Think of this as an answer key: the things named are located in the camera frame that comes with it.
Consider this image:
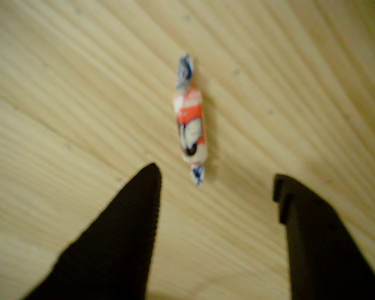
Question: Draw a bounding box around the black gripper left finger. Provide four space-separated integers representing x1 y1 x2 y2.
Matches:
23 162 163 300

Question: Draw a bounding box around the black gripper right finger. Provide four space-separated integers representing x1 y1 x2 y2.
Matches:
271 173 375 300

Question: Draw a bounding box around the red white blue candy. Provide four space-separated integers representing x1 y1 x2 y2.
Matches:
173 53 209 187

